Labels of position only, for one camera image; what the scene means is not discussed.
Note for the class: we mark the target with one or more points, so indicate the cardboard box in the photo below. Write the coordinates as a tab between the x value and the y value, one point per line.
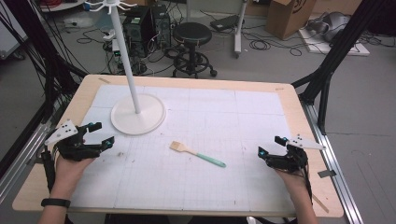
288	18

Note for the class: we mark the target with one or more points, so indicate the large black computer tower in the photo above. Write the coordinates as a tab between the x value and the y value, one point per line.
137	31

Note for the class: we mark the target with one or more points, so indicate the white floor board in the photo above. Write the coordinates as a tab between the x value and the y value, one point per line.
351	49

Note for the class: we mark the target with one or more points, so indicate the white grid mat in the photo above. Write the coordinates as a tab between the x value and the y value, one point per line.
202	130

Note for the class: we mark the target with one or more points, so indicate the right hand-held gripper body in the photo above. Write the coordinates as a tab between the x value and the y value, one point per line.
291	160

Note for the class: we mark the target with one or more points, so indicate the black metal frame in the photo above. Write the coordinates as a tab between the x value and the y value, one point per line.
336	56
46	62

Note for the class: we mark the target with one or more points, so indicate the person's left hand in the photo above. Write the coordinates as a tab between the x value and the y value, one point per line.
68	177

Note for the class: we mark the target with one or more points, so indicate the small black computer tower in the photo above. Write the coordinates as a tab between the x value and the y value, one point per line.
161	26

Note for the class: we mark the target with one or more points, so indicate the black wristband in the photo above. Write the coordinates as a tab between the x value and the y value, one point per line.
56	202

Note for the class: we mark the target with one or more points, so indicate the person's right hand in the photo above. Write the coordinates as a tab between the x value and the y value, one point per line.
297	185

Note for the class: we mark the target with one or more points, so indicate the white round table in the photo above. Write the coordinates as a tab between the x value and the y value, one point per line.
62	6

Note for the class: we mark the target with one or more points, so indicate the aluminium rail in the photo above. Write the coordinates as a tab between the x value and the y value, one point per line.
330	149
18	168

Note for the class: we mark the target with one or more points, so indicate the white rack stand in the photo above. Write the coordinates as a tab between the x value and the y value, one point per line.
138	116

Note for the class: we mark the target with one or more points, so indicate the white power strip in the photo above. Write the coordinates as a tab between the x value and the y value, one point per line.
116	49

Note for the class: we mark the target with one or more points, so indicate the beige tape piece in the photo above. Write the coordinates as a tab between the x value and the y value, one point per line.
104	80

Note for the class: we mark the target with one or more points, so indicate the grey tape piece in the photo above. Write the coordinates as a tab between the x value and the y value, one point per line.
327	173

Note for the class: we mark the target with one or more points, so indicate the grey headset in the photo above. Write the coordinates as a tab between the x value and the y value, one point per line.
333	25

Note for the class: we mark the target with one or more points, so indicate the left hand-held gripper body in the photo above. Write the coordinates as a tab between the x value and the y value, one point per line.
70	149

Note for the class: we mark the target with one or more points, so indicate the black flat device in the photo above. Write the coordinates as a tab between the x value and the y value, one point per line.
224	23

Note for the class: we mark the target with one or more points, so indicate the black round stool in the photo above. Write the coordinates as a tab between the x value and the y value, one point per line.
191	34

